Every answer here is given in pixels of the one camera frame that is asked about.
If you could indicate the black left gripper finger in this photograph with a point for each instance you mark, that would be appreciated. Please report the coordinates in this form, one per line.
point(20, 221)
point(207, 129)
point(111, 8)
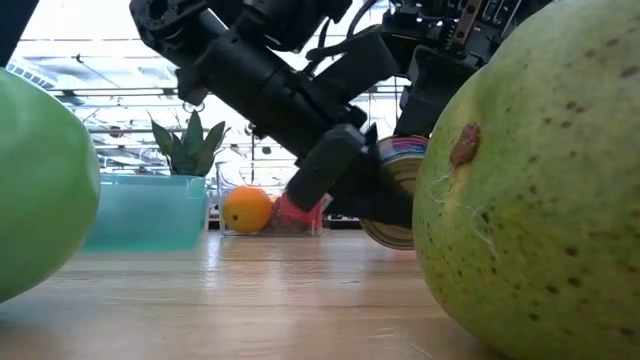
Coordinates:
point(360, 200)

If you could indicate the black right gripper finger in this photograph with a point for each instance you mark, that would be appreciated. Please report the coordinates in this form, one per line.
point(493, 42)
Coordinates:
point(435, 90)

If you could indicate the blue label tin can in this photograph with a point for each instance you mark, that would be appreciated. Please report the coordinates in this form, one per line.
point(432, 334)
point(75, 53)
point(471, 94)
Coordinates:
point(400, 175)

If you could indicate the red bell pepper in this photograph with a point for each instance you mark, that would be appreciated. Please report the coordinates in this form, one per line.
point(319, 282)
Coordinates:
point(295, 217)

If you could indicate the clear plastic bin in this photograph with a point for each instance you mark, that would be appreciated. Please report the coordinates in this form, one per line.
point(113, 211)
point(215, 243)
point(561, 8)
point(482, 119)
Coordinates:
point(235, 175)

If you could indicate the orange fruit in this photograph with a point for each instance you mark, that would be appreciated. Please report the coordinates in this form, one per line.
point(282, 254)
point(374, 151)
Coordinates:
point(247, 210)

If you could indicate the snake plant in white pot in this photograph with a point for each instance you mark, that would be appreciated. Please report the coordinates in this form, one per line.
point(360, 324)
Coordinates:
point(192, 150)

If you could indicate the green pear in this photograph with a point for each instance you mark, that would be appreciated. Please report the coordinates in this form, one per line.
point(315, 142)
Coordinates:
point(540, 200)

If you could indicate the teal plastic bin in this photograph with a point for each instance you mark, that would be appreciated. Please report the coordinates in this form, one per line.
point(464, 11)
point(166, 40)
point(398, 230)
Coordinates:
point(145, 215)

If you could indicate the green apple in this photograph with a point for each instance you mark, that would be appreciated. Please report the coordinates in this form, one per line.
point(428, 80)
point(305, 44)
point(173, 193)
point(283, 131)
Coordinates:
point(45, 175)

